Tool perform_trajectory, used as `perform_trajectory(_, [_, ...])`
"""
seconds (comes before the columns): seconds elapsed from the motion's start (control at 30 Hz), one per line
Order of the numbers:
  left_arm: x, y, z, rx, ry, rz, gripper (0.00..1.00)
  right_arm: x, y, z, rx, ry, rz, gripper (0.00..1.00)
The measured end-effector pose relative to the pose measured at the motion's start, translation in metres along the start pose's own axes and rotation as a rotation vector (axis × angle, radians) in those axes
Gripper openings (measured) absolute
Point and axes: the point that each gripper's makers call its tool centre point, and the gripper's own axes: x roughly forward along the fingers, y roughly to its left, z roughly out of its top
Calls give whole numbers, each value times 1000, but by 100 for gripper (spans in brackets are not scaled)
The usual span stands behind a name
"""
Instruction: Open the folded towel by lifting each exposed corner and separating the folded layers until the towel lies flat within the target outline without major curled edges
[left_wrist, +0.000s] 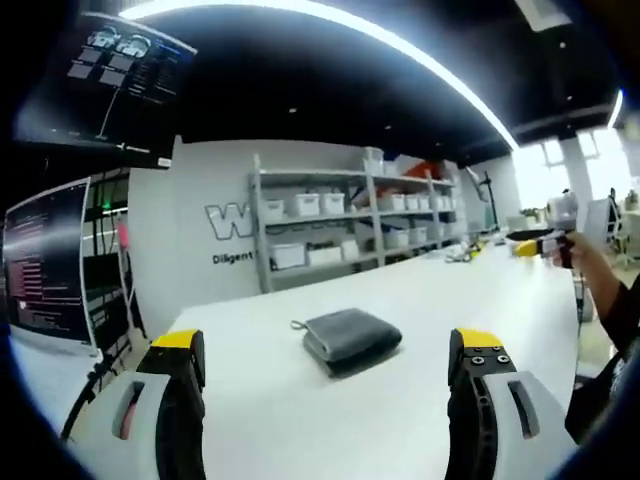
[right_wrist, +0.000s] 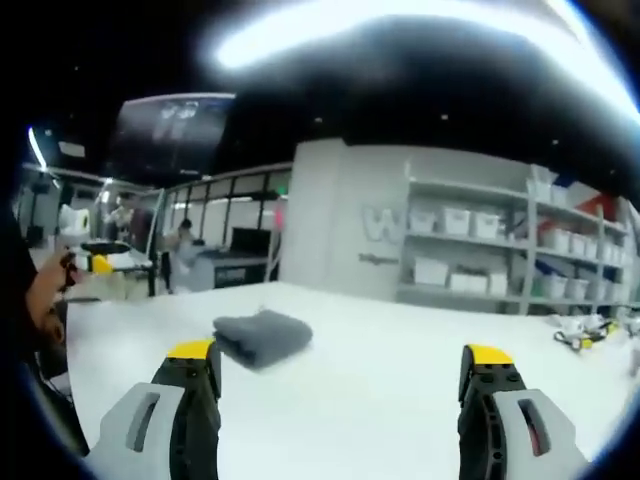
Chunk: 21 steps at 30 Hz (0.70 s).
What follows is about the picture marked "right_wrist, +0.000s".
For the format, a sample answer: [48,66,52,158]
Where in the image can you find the rows of white storage bins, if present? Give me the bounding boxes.
[412,168,630,304]

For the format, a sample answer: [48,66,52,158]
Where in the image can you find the black-legged table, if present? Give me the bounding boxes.
[110,248,162,300]

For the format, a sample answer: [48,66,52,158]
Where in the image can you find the grey towel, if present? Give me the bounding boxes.
[212,308,315,372]

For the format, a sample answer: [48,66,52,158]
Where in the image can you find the person's left hand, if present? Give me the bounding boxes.
[27,252,77,347]

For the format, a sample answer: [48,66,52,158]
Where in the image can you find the dark cabinet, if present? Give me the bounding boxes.
[213,253,254,290]

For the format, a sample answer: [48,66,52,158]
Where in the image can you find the white round object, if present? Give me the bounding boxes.
[58,203,93,237]

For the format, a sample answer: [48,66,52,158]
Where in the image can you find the grey metal shelf unit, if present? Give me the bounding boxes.
[396,163,637,317]

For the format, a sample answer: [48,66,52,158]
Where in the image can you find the red and blue wall banner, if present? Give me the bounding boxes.
[563,179,632,224]

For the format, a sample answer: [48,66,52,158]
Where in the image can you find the person's dark clothing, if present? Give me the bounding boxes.
[0,197,92,459]

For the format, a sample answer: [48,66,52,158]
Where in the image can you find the short ceiling light strip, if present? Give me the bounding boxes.
[27,126,50,172]

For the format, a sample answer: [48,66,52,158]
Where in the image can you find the yellow and black tool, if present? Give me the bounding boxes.
[553,319,620,354]

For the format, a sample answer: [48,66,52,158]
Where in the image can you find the black monitor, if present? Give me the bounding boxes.
[231,226,275,255]

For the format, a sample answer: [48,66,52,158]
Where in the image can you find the long ceiling light strip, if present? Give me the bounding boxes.
[212,12,609,74]

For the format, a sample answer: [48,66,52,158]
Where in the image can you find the dark hanging screen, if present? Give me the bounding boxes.
[103,93,237,177]

